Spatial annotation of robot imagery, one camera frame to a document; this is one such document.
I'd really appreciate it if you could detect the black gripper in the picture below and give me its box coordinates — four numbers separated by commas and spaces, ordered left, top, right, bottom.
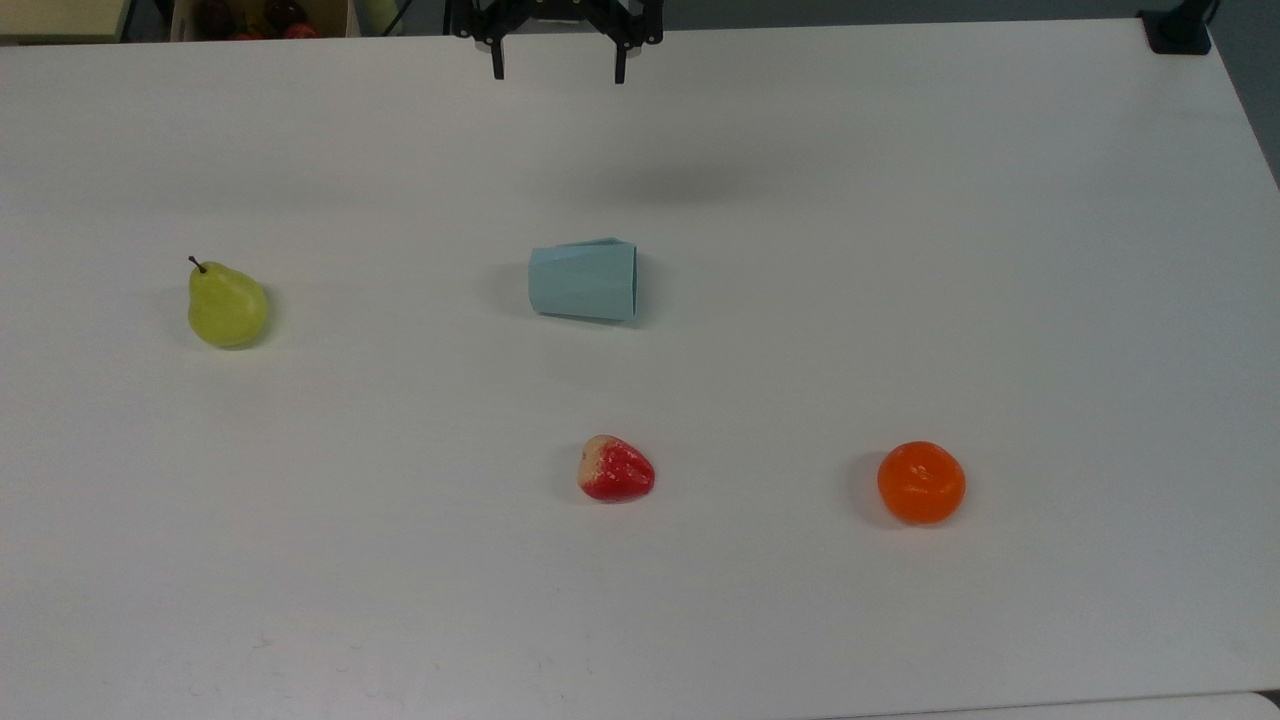
444, 0, 665, 85

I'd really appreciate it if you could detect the light blue mug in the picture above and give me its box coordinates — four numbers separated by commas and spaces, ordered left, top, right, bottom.
527, 237, 639, 323

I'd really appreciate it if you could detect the cardboard box with fruit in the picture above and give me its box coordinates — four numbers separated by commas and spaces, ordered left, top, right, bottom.
170, 0, 361, 41

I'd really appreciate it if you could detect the red and cream strawberry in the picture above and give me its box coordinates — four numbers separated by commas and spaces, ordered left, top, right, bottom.
577, 434, 657, 503

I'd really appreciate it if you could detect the green pear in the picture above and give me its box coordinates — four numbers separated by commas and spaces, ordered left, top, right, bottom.
187, 255, 270, 350

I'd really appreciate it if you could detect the wooden furniture piece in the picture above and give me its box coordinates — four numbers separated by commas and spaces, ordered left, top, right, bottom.
0, 0, 136, 46

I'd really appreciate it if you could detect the orange mandarin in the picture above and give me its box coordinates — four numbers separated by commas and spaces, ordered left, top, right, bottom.
877, 440, 968, 526

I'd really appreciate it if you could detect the black table clamp mount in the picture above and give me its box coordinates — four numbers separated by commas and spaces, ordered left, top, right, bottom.
1138, 0, 1221, 56

